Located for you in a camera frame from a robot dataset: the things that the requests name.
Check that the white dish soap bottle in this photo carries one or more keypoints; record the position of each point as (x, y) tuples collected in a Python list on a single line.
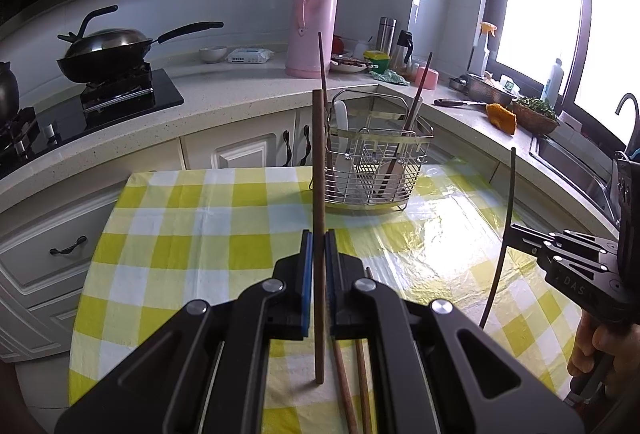
[(552, 84)]

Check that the white packet green label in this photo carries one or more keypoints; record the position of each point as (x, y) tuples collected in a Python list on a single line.
[(509, 84)]

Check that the black wok with lid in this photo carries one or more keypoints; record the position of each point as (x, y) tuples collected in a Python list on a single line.
[(100, 59)]

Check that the person's right hand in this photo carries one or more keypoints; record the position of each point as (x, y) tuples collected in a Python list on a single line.
[(587, 349)]

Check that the white ceramic spoon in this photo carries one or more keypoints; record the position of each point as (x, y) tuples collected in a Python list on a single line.
[(411, 114), (341, 124)]

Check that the woven basket with greens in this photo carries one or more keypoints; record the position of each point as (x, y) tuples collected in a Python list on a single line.
[(535, 119)]

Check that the dark curved faucet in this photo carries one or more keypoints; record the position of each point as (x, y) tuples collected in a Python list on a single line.
[(627, 99)]

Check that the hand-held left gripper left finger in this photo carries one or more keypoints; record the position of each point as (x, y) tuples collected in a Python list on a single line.
[(306, 284)]

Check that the pink thermos flask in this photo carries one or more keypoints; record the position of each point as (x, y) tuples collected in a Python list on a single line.
[(310, 34)]

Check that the small white bowl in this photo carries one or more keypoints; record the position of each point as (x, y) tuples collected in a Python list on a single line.
[(213, 55)]

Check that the stainless steel sink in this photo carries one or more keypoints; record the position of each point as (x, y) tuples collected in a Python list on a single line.
[(570, 169)]

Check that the spray bottle with yellow nozzle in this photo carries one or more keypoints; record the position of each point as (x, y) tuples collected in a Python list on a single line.
[(480, 54)]

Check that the red lidded pot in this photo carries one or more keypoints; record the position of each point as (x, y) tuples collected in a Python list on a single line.
[(338, 45)]

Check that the stainless steel bottle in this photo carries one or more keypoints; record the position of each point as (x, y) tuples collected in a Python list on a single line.
[(386, 39)]

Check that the bundle of brown chopsticks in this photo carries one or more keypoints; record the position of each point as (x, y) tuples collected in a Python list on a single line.
[(350, 61)]

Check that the pink cup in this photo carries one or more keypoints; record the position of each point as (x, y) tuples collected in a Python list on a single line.
[(426, 78)]

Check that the patterned ceramic plate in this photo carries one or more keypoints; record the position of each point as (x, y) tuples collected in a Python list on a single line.
[(350, 68)]

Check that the black kettle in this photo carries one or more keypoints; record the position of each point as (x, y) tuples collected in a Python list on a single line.
[(7, 94)]

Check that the orange cloth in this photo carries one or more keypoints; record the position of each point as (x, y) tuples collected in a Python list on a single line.
[(501, 119)]

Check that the brown wooden chopstick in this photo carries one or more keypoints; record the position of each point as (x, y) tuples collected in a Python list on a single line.
[(322, 64), (344, 389), (364, 389), (424, 74), (318, 189), (512, 189)]

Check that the steel colander basin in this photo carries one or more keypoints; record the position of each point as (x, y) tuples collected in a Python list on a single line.
[(480, 90)]

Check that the white wet wipes pack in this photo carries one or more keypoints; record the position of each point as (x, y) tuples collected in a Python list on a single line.
[(250, 55)]

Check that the black glass gas stove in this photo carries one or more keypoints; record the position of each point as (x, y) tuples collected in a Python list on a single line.
[(160, 94)]

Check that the green square box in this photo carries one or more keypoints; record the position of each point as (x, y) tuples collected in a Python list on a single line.
[(376, 61)]

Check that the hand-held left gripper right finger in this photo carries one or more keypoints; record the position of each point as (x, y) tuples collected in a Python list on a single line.
[(330, 284)]

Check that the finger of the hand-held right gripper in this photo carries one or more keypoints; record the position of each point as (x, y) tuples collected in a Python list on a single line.
[(525, 239), (590, 245)]

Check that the small white box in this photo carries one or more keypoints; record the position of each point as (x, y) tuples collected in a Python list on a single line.
[(566, 117)]

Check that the yellow checkered tablecloth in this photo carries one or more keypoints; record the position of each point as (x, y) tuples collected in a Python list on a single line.
[(200, 239)]

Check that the green dish cloth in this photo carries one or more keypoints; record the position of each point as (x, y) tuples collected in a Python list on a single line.
[(390, 78)]

